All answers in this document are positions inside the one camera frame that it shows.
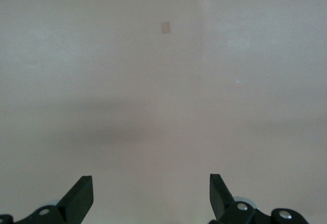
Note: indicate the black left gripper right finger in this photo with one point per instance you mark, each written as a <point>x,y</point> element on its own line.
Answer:
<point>224,208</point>

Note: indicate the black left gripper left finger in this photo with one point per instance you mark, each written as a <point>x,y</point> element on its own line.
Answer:
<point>76,203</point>

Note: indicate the small brown tape square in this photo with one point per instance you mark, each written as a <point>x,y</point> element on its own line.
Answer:
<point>165,27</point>

